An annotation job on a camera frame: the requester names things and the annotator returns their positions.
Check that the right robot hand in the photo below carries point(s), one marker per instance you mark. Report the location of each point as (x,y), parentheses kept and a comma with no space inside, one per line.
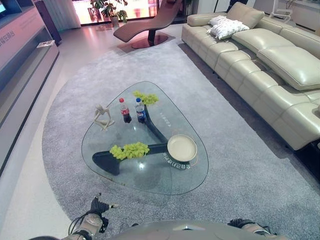
(238,222)

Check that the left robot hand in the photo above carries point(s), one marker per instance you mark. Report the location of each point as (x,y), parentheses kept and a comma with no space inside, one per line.
(97,205)

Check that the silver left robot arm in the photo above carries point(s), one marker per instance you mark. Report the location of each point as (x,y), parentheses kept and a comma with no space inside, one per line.
(85,226)

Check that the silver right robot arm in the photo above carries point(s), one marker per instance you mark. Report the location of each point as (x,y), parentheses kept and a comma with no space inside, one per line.
(260,231)

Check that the cream round plate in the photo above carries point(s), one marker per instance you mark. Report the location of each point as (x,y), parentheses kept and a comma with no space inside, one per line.
(182,147)

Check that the silver robot torso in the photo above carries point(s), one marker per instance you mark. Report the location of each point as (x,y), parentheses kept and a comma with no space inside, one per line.
(190,230)

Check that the black curved table base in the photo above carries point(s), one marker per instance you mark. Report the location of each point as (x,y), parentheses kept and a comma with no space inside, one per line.
(130,152)

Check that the glass coffee table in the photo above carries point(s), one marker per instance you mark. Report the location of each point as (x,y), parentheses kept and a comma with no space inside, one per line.
(140,160)

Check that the large green grape bunch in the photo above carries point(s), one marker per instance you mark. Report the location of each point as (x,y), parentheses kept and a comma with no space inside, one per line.
(131,150)

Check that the grey rug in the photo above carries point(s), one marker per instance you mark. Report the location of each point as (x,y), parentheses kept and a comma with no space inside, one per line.
(225,140)

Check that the cream seated figure sculpture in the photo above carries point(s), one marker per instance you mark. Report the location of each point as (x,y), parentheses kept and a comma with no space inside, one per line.
(103,119)

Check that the red-capped cola bottle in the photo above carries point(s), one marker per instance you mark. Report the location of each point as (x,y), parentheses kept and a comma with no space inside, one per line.
(125,111)

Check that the blue-capped cola bottle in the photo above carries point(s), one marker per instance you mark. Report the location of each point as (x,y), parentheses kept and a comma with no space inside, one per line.
(140,110)

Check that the small green grape bunch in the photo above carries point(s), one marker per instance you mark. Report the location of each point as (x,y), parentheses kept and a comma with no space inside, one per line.
(147,97)

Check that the beige leather sofa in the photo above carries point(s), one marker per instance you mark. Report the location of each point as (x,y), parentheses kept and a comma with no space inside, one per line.
(262,65)

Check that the grey media cabinet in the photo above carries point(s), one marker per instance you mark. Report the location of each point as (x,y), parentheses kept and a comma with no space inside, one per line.
(20,57)

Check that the white booklet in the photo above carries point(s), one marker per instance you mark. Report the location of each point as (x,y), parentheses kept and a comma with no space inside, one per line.
(45,44)

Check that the brown chaise lounge chair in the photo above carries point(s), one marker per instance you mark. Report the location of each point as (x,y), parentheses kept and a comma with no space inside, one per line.
(150,26)

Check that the white patterned pillow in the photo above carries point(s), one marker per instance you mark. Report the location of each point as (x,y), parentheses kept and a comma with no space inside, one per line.
(226,27)

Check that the potted green plant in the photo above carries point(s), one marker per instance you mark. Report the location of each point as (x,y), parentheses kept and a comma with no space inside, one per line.
(112,10)

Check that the white chair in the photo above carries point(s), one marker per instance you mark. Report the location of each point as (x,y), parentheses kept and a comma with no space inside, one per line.
(281,8)

